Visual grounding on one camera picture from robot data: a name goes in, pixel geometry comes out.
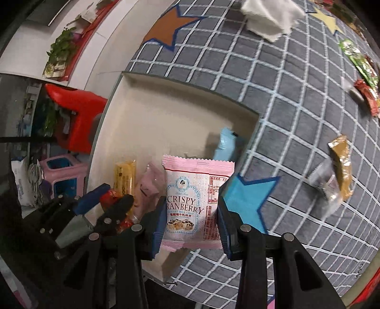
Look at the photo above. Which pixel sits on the red orange snack packet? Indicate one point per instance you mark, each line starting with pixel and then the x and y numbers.
pixel 369 98

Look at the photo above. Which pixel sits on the long red snack packet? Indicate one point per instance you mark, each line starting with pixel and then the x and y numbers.
pixel 109 195

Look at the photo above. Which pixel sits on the light blue snack packet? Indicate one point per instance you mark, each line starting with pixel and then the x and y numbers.
pixel 225 145

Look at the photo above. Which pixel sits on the yellow cookie packet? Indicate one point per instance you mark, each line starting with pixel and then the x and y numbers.
pixel 124 175

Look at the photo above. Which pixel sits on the gold brown snack packet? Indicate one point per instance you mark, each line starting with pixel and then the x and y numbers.
pixel 341 166

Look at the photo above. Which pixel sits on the grey checked tablecloth with stars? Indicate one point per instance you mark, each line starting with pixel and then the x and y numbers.
pixel 297 118

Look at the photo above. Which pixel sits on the white cabinet with red trim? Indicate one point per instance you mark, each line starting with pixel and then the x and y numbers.
pixel 29 44

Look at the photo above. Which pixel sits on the pink white snack packet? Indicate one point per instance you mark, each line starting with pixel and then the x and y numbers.
pixel 190 181

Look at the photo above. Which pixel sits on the green plant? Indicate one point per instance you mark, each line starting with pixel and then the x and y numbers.
pixel 62 47

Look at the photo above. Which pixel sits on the green snack packet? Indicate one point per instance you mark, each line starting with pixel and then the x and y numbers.
pixel 357 61

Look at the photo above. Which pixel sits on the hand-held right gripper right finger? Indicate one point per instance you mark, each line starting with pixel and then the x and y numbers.
pixel 224 225

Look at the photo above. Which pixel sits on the pink packet with smiley print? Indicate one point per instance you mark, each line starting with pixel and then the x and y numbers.
pixel 150 184

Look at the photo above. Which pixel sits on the pink plastic stool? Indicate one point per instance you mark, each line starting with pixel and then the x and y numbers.
pixel 59 175

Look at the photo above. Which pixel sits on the clear silver snack packet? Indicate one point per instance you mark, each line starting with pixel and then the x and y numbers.
pixel 325 187

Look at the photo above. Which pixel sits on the white cloth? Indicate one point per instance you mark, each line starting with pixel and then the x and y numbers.
pixel 270 17

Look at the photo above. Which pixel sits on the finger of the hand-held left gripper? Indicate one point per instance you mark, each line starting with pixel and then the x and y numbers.
pixel 118 208
pixel 92 196

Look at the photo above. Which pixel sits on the white wipes pack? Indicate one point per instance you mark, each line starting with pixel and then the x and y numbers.
pixel 22 184

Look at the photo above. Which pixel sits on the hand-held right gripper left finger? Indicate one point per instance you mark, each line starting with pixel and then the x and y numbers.
pixel 158 228

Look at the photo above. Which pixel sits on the white tray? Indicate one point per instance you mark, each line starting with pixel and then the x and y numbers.
pixel 166 118

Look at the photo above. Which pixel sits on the red plastic stool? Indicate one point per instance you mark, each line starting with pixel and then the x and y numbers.
pixel 77 116

